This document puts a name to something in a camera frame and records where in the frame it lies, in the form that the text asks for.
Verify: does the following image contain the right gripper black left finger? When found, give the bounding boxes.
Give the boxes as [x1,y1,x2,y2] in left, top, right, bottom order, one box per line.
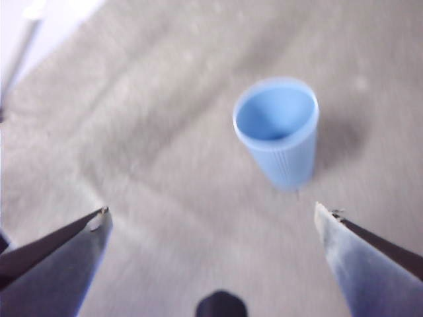
[0,206,114,317]

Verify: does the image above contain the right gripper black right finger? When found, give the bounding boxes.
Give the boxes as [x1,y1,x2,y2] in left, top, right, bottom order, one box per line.
[315,201,423,317]

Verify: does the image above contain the blue ribbed plastic cup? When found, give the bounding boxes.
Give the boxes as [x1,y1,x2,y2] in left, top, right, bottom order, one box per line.
[232,75,320,192]

